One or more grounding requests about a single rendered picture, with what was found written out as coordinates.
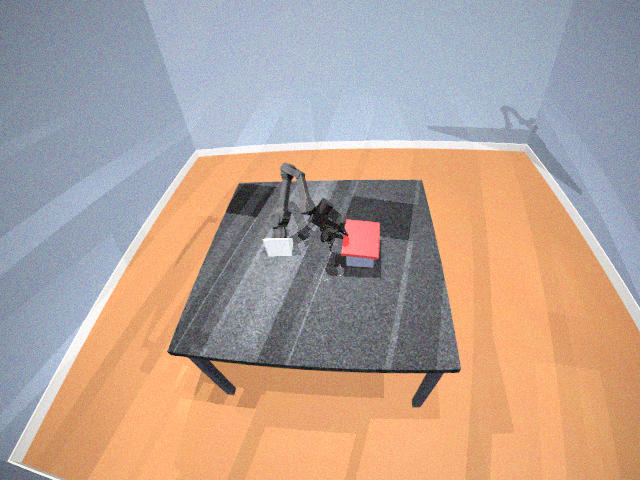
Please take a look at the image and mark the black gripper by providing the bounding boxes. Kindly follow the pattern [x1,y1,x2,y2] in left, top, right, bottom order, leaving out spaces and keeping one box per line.
[319,214,349,243]

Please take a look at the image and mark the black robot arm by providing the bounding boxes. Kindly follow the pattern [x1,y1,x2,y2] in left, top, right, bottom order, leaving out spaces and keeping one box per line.
[269,163,335,242]

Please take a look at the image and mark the red lid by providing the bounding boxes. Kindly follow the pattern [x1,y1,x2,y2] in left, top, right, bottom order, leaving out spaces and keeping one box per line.
[341,220,379,260]

